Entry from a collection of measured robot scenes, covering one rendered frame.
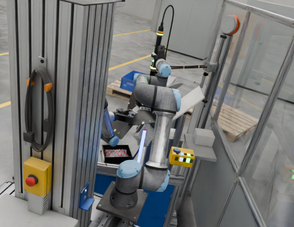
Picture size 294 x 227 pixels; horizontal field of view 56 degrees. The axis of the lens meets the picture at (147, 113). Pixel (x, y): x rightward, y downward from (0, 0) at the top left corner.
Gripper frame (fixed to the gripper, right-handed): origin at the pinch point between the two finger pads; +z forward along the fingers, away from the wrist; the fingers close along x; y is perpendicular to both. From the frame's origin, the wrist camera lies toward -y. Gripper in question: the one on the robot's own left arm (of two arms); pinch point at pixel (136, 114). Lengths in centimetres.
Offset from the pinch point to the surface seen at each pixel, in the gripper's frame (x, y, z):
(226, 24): -71, -5, 79
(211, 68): -34, -5, 71
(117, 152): 32.3, 3.5, -12.1
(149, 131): 16.3, -2.4, 13.4
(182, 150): 14.5, -39.9, 14.3
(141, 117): -0.4, -7.3, -0.8
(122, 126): 16.9, 15.1, -1.4
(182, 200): 97, -11, 62
